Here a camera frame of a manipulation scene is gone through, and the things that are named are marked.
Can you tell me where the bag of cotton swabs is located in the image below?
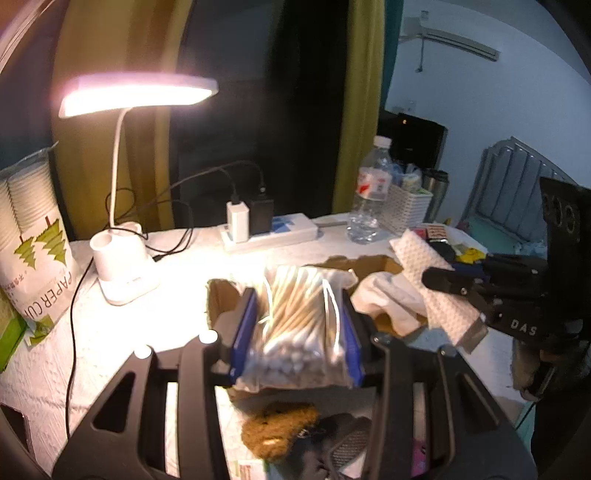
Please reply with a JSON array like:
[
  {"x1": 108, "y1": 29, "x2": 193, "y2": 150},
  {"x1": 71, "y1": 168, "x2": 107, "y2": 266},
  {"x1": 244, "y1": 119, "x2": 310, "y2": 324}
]
[{"x1": 233, "y1": 264, "x2": 358, "y2": 393}]

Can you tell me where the black charger cable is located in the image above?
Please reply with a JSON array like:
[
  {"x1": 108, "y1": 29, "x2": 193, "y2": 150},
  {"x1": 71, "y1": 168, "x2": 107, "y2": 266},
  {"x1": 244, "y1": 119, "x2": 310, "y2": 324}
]
[{"x1": 105, "y1": 159, "x2": 267, "y2": 265}]

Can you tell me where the black appliance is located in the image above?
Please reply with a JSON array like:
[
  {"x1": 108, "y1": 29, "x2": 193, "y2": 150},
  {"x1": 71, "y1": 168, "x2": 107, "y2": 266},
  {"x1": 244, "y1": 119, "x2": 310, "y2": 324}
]
[{"x1": 379, "y1": 110, "x2": 448, "y2": 172}]

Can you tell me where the black power adapter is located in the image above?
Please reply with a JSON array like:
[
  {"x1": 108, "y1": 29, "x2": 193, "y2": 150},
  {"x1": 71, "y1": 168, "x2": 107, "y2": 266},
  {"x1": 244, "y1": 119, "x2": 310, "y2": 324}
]
[{"x1": 248, "y1": 198, "x2": 274, "y2": 234}]

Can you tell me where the dark phone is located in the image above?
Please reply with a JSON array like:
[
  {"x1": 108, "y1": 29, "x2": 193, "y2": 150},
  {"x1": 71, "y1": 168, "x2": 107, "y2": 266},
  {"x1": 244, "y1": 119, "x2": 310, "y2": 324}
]
[{"x1": 0, "y1": 403, "x2": 36, "y2": 462}]

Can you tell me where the white textured tablecloth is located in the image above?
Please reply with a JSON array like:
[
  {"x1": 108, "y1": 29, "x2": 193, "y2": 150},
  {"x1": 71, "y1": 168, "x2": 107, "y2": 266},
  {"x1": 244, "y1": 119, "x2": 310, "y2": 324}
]
[{"x1": 0, "y1": 212, "x2": 532, "y2": 480}]

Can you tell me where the dark grey mesh item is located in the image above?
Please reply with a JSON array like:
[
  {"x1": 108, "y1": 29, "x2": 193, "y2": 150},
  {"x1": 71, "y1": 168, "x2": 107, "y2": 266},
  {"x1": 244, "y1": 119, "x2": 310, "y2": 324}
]
[{"x1": 295, "y1": 412, "x2": 375, "y2": 480}]

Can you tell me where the brown cardboard box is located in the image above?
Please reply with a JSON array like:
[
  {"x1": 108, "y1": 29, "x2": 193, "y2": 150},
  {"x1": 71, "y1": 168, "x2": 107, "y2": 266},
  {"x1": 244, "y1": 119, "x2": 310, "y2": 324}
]
[{"x1": 205, "y1": 255, "x2": 432, "y2": 404}]

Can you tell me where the black lamp cable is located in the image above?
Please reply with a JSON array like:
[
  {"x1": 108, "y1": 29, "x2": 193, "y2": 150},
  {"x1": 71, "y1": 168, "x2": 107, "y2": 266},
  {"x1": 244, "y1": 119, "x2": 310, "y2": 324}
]
[{"x1": 64, "y1": 258, "x2": 95, "y2": 440}]

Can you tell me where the yellow-green curtain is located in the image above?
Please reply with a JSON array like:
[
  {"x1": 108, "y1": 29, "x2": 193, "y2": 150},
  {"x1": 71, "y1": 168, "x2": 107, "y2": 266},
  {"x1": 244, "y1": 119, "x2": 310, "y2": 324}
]
[
  {"x1": 50, "y1": 0, "x2": 188, "y2": 241},
  {"x1": 332, "y1": 0, "x2": 386, "y2": 219}
]

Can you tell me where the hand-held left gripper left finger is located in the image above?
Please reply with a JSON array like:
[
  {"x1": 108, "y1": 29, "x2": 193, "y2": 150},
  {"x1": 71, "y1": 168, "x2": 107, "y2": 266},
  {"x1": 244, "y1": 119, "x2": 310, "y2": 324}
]
[{"x1": 52, "y1": 288, "x2": 258, "y2": 480}]

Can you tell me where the white desk lamp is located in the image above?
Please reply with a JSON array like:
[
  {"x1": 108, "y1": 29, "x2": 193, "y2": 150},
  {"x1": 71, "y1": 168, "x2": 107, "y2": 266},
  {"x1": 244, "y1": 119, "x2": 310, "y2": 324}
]
[{"x1": 58, "y1": 74, "x2": 219, "y2": 306}]

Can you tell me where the white sock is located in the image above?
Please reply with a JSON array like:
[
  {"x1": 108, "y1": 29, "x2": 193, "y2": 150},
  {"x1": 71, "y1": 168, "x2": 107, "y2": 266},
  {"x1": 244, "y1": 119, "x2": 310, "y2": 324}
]
[{"x1": 350, "y1": 271, "x2": 428, "y2": 334}]

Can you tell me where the white power strip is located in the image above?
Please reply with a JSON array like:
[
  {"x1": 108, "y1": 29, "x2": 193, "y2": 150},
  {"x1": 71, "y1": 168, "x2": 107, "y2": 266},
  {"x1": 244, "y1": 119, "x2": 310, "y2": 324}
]
[{"x1": 220, "y1": 214, "x2": 319, "y2": 253}]

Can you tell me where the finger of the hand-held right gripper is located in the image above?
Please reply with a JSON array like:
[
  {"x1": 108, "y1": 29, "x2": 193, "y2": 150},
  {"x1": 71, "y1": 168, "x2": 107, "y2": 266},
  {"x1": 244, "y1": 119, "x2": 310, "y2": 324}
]
[
  {"x1": 464, "y1": 291, "x2": 506, "y2": 335},
  {"x1": 421, "y1": 265, "x2": 488, "y2": 297}
]

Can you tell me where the white woven basket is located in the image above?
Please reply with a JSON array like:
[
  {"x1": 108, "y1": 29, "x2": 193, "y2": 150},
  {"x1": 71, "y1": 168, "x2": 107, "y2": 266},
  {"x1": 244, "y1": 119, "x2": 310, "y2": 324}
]
[{"x1": 382, "y1": 181, "x2": 435, "y2": 237}]

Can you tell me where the clear plastic water bottle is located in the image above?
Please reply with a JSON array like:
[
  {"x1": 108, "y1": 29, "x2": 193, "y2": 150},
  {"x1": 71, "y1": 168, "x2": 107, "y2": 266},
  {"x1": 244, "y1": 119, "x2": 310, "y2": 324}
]
[{"x1": 346, "y1": 136, "x2": 393, "y2": 245}]

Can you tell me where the white charger plug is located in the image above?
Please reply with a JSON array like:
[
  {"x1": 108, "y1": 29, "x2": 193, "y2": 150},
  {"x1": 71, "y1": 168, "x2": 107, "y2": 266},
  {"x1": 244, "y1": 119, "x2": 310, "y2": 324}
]
[{"x1": 226, "y1": 200, "x2": 250, "y2": 243}]

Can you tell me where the bag of paper cups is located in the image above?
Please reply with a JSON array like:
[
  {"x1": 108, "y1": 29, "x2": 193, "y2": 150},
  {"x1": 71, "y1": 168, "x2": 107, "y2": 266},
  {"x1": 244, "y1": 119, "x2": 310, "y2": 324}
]
[{"x1": 0, "y1": 142, "x2": 77, "y2": 348}]

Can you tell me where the grey padded headboard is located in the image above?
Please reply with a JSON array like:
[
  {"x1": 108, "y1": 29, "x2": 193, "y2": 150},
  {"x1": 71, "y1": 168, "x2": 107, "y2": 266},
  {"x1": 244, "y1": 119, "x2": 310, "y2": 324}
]
[{"x1": 461, "y1": 136, "x2": 580, "y2": 247}]

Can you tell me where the steel thermos cup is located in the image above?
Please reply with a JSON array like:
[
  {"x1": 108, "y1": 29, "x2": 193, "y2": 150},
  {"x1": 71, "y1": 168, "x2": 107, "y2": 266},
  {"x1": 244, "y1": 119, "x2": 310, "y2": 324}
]
[{"x1": 422, "y1": 168, "x2": 450, "y2": 223}]

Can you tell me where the white air conditioner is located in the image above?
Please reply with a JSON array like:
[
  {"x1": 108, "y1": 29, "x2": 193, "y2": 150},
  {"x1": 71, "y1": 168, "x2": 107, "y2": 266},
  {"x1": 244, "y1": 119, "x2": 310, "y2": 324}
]
[{"x1": 398, "y1": 17, "x2": 502, "y2": 62}]

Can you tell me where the white textured cloth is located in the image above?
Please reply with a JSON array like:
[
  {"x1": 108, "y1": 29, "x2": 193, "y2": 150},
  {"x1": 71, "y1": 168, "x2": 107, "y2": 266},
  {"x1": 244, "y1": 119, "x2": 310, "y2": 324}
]
[{"x1": 389, "y1": 228, "x2": 490, "y2": 355}]

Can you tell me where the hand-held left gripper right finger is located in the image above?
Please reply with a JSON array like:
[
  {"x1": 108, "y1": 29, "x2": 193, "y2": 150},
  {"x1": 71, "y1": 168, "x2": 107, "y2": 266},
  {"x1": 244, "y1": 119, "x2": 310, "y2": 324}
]
[{"x1": 341, "y1": 294, "x2": 539, "y2": 480}]

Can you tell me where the brown fuzzy pad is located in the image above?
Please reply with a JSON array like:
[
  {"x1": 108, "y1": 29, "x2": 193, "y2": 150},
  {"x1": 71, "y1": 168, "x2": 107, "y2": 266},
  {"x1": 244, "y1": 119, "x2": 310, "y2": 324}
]
[{"x1": 241, "y1": 401, "x2": 320, "y2": 462}]

